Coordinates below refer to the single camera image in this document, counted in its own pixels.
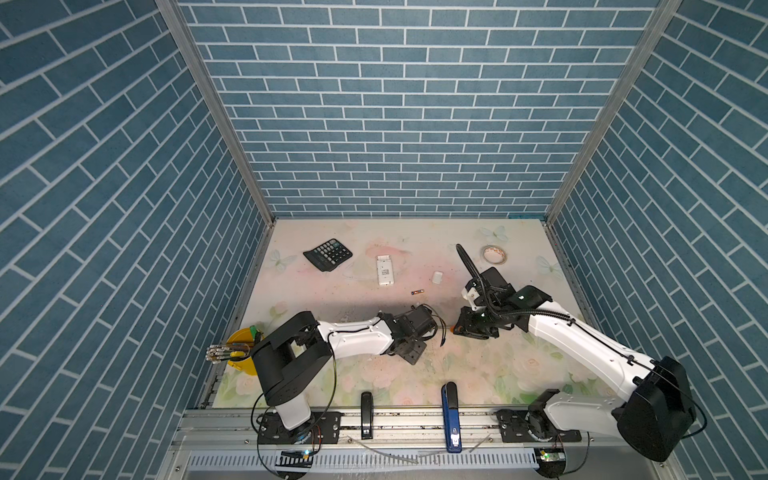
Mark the tape roll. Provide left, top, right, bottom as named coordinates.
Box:
left=481, top=245, right=508, bottom=265

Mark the aluminium front rail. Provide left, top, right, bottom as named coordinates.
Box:
left=158, top=407, right=685, bottom=479

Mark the aluminium corner post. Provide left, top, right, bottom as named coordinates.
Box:
left=544, top=0, right=682, bottom=229
left=156, top=0, right=275, bottom=228

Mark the black corrugated cable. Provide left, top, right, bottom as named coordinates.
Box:
left=454, top=243, right=571, bottom=319

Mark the black stapler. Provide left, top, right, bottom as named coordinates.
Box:
left=360, top=391, right=374, bottom=440

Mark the aluminium corner post right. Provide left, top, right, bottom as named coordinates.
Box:
left=544, top=0, right=682, bottom=229

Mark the aluminium corner post left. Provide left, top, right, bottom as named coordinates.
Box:
left=156, top=0, right=275, bottom=228

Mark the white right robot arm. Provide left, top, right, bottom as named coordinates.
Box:
left=453, top=299, right=697, bottom=462

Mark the small white remote control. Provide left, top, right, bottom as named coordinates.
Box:
left=376, top=255, right=395, bottom=286

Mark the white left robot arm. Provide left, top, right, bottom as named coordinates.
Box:
left=250, top=305, right=447, bottom=431

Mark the yellow pen cup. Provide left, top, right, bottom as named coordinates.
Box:
left=205, top=326, right=264, bottom=376

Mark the black desktop calculator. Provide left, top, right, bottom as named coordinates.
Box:
left=303, top=238, right=353, bottom=272

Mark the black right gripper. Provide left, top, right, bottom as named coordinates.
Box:
left=447, top=302, right=502, bottom=338

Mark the blue stapler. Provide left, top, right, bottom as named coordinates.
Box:
left=441, top=382, right=463, bottom=453

